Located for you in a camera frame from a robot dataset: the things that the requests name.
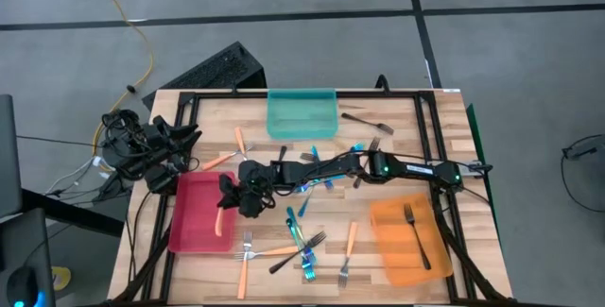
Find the teal plastic bin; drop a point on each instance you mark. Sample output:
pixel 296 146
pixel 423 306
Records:
pixel 302 115

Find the black computer mouse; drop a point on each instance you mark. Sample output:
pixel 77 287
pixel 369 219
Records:
pixel 23 285

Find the pink plastic bin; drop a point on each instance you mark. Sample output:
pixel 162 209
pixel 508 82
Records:
pixel 198 222

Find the yellow tape roll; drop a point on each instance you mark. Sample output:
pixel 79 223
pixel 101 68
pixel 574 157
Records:
pixel 63 276

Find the orange plastic bin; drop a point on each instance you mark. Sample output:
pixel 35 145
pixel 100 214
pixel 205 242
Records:
pixel 392 250

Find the black frame clamp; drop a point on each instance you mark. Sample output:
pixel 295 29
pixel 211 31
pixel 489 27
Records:
pixel 382 82

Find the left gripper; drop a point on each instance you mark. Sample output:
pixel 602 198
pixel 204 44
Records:
pixel 158 141

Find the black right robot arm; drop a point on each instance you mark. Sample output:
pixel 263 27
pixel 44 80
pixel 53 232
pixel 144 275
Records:
pixel 416 171

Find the iridescent blue fork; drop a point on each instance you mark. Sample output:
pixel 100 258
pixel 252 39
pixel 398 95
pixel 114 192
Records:
pixel 357 147
pixel 292 215
pixel 315 152
pixel 305 205
pixel 309 269

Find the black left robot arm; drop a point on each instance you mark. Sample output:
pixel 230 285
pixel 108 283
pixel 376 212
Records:
pixel 158 177

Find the black desk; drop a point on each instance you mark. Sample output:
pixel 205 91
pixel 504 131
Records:
pixel 71 212

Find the grey monitor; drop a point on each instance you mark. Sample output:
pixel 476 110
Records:
pixel 9 156

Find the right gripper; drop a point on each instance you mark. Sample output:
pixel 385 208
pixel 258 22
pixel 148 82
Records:
pixel 257 189

